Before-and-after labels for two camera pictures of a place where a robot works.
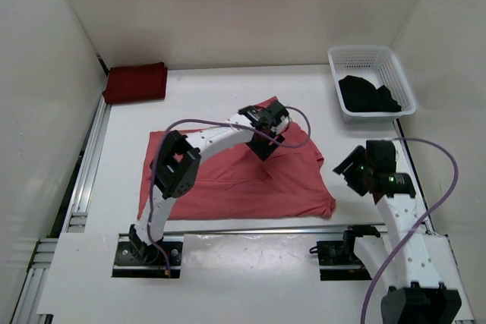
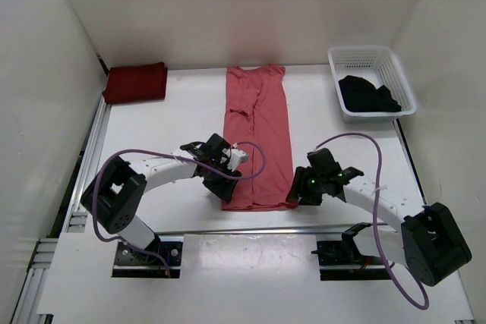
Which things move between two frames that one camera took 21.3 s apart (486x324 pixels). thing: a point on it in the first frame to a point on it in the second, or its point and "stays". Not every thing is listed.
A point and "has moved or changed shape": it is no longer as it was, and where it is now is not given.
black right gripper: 356,156 to 300,177
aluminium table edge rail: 253,232 stays
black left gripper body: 260,147 to 219,184
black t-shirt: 360,95 stays
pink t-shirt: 234,183 has moved or changed shape
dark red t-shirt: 136,83 stays
